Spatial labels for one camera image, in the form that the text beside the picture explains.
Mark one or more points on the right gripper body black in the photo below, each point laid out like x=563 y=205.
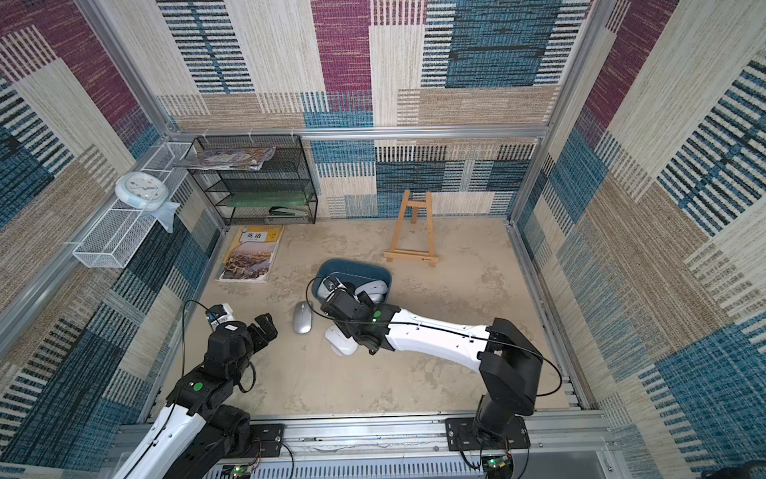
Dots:
x=335 y=302

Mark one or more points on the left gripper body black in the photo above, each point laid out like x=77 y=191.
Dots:
x=239 y=364

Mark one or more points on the white slim mouse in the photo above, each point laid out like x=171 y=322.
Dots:
x=377 y=291

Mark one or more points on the white rounded mouse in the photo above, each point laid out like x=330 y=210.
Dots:
x=339 y=343

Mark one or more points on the teal storage box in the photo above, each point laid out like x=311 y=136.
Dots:
x=351 y=273

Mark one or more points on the silver mouse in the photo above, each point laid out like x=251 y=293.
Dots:
x=302 y=319

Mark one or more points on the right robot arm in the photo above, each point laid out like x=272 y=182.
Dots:
x=509 y=365

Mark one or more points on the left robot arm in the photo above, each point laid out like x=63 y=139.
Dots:
x=196 y=428

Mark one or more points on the white mouse upside down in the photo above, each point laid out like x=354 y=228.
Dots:
x=327 y=286

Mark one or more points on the wooden mini easel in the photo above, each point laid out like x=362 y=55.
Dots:
x=414 y=233

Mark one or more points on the yellow textbook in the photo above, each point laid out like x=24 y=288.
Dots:
x=251 y=255

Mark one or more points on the magazine on shelf top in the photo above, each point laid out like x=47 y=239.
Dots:
x=251 y=160

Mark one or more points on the white round clock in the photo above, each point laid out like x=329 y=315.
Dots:
x=142 y=191

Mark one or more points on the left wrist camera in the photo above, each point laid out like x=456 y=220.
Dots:
x=218 y=315

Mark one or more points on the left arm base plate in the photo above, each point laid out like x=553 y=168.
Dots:
x=266 y=440

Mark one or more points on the black wire mesh shelf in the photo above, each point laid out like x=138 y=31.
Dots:
x=244 y=198

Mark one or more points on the white wire wall basket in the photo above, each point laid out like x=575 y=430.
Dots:
x=116 y=236

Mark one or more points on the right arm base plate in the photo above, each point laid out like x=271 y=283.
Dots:
x=464 y=435

